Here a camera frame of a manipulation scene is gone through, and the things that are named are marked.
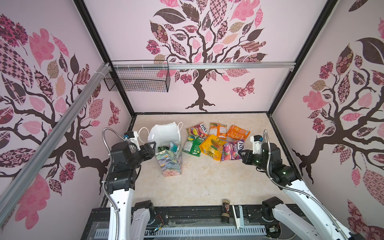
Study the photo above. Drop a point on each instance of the floral paper gift bag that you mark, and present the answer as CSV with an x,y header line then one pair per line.
x,y
168,141

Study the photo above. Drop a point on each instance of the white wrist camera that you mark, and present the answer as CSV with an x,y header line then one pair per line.
x,y
257,142
132,137

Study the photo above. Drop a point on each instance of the pink Fox's candy packet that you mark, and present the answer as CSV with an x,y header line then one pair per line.
x,y
231,150

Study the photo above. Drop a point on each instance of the teal Fox's candy packet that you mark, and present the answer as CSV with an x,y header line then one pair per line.
x,y
174,147

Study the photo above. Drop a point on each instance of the grey slotted cable duct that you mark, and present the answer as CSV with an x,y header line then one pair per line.
x,y
196,232

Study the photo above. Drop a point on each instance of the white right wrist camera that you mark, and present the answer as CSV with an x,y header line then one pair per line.
x,y
257,142

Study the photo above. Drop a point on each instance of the green snack packet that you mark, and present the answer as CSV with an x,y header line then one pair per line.
x,y
160,149
192,145

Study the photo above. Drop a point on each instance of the yellow-pink Fox's candy packet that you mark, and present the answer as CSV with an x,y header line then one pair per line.
x,y
198,130

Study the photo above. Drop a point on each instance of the aluminium rail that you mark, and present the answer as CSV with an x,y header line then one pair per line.
x,y
22,181
206,66

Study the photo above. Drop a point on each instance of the white clip bracket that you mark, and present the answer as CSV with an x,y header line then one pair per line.
x,y
238,216

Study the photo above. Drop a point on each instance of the small orange snack packet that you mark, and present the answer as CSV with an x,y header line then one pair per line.
x,y
219,130

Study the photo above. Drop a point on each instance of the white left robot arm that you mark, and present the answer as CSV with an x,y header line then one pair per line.
x,y
128,221

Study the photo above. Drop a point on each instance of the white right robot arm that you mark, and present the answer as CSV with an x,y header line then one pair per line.
x,y
319,224

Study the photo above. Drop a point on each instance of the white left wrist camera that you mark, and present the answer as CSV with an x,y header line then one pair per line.
x,y
132,137

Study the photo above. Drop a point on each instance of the yellow snack packet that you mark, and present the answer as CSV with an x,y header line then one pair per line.
x,y
213,147

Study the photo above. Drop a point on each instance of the brown cylindrical bottle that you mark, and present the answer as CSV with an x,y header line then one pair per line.
x,y
225,216

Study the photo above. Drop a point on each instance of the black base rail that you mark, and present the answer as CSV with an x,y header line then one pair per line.
x,y
210,216

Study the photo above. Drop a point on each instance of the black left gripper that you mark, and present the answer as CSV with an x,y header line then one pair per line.
x,y
148,152

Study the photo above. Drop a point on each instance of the green snack packet front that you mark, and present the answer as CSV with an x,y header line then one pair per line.
x,y
160,149

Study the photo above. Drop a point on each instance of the aluminium rail back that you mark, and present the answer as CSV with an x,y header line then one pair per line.
x,y
206,66

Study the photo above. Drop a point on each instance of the aluminium rail left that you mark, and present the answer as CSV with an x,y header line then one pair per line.
x,y
22,181

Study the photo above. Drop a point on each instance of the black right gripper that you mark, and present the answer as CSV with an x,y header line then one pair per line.
x,y
246,157

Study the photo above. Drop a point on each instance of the orange snack packet right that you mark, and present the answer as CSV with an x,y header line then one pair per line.
x,y
237,133

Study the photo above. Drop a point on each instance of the black wire basket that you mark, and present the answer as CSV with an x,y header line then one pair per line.
x,y
139,76

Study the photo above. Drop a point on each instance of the green snack packet middle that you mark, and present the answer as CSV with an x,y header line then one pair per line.
x,y
192,145

